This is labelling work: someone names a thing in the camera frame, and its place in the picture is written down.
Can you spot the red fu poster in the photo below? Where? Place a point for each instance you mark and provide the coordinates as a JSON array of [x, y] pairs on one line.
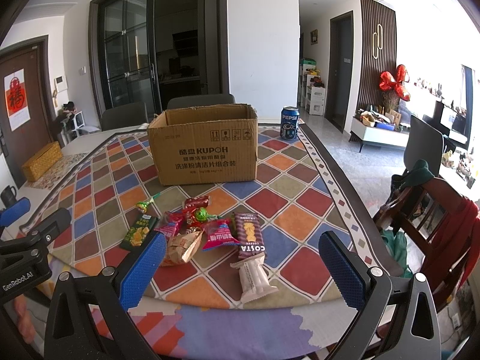
[[16, 99]]

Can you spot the small pink snack packet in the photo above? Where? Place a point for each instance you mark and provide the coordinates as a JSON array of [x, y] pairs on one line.
[[170, 224]]

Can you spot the grey dining chair left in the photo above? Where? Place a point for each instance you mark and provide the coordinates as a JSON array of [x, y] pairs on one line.
[[131, 114]]

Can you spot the pink hawthorn snack packet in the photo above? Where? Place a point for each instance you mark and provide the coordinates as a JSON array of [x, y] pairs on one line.
[[218, 234]]

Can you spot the grey dining chair centre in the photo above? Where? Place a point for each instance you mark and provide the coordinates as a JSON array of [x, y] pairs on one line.
[[201, 100]]

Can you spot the person left hand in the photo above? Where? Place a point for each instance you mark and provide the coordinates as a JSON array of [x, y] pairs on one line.
[[30, 327]]

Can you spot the dark grey chair right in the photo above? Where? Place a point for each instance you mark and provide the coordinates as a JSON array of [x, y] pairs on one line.
[[424, 142]]

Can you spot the green lollipop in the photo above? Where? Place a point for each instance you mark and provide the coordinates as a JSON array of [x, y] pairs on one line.
[[201, 214], [143, 206]]

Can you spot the brown cardboard box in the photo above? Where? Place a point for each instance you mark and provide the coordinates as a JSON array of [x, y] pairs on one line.
[[205, 144]]

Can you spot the dark red candy packet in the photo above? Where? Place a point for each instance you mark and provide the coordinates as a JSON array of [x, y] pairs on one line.
[[195, 203]]

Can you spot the grey dining chair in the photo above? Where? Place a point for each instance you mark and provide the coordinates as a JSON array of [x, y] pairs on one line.
[[201, 100], [131, 114]]

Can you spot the patterned placemat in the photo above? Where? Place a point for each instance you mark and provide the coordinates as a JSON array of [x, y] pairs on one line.
[[57, 172]]

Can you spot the wooden chair with red cloth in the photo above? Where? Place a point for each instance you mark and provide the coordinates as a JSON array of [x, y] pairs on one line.
[[440, 222]]

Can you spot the blue Pepsi can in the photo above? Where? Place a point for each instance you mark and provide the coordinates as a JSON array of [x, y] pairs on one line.
[[289, 122]]

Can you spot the white low cabinet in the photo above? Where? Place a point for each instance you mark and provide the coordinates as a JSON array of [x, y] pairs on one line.
[[374, 136]]

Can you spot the white wafer snack packet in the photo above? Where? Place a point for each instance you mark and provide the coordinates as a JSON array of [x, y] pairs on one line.
[[253, 278]]

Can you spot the colourful checkered table mat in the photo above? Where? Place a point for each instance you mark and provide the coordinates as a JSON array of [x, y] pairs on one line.
[[299, 194]]

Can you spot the dark green chips packet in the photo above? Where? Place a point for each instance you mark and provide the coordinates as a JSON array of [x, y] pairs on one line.
[[138, 231]]

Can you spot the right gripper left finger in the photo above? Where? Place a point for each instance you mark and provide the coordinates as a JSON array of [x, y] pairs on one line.
[[88, 316]]

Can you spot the black mug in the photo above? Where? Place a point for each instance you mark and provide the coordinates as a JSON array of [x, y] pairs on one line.
[[8, 196]]

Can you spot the brown Costa biscuit packet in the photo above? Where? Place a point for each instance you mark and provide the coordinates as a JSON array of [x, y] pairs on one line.
[[249, 235]]

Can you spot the tan paper snack packet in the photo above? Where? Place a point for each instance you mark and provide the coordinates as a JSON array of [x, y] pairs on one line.
[[181, 248]]

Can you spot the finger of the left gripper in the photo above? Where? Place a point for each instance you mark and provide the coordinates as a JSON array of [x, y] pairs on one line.
[[42, 235], [9, 215]]

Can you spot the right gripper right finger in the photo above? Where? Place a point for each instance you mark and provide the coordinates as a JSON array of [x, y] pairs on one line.
[[395, 317]]

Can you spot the red bow decoration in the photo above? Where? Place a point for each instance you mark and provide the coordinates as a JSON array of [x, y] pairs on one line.
[[396, 83]]

